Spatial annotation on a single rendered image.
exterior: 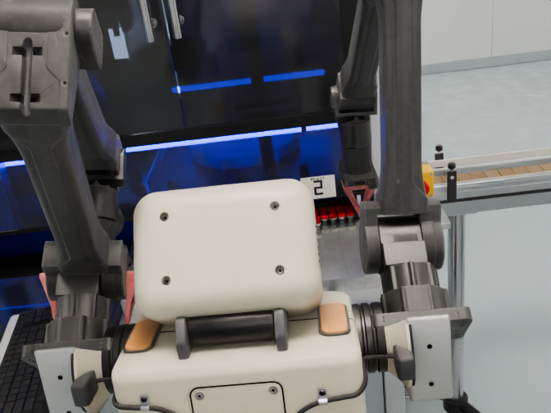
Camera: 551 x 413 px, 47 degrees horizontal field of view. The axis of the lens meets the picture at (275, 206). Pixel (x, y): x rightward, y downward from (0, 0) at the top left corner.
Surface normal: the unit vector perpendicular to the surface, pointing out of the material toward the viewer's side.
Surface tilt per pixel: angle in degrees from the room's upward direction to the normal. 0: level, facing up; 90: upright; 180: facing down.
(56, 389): 82
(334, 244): 0
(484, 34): 90
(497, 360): 0
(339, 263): 0
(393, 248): 37
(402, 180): 78
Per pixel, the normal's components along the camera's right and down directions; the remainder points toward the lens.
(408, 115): 0.02, 0.23
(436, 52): 0.02, 0.44
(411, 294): -0.29, -0.43
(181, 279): -0.09, -0.28
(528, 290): -0.11, -0.90
